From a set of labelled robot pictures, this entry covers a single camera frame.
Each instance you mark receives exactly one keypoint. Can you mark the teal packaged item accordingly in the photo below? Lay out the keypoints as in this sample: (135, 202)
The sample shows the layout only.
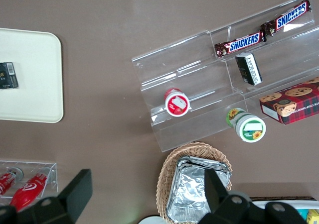
(302, 212)

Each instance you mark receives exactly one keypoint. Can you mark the red tartan cookie box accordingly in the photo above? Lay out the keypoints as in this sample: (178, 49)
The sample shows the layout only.
(296, 107)

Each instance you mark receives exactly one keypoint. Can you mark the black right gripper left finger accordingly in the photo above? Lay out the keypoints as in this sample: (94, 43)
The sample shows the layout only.
(74, 191)

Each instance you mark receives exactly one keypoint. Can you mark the black box with white side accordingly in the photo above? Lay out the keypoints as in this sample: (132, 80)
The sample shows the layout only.
(249, 68)

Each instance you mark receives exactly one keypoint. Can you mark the cream plastic tray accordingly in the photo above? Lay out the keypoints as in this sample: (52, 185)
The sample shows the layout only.
(37, 79)

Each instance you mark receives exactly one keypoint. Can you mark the Snickers chocolate bar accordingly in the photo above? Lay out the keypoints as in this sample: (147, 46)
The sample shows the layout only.
(243, 42)
(290, 16)

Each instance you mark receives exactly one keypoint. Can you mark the red plastic bottle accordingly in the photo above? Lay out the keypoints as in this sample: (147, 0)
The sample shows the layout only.
(5, 181)
(26, 190)

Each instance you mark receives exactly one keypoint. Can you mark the foil wrapped sandwich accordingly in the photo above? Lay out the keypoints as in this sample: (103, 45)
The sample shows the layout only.
(189, 186)
(199, 162)

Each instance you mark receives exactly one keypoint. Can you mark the red lid yogurt cup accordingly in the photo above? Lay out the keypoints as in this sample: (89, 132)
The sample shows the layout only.
(177, 104)

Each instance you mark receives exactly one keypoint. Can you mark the clear acrylic bottle box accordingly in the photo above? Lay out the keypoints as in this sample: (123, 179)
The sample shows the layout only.
(53, 181)

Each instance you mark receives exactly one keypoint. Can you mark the green sunflower yogurt cup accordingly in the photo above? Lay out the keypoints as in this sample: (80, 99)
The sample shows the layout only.
(250, 129)

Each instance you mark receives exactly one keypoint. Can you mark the white round plate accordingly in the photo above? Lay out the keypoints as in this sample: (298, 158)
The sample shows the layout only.
(152, 220)

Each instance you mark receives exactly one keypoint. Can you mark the black box with barcode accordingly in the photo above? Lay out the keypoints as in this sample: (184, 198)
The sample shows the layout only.
(8, 76)

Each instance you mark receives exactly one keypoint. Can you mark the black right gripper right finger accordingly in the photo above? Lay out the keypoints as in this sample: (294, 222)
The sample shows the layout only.
(216, 196)

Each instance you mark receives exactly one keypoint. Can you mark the woven wicker basket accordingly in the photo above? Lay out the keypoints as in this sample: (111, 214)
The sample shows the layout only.
(164, 179)

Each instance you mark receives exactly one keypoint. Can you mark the yellow packaged item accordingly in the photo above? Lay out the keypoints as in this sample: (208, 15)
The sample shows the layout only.
(313, 216)

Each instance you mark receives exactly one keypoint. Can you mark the white plastic bin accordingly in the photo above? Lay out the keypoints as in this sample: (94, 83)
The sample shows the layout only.
(309, 204)

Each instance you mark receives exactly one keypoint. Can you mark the clear acrylic tiered display shelf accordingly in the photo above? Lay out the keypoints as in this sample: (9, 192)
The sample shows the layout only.
(199, 84)

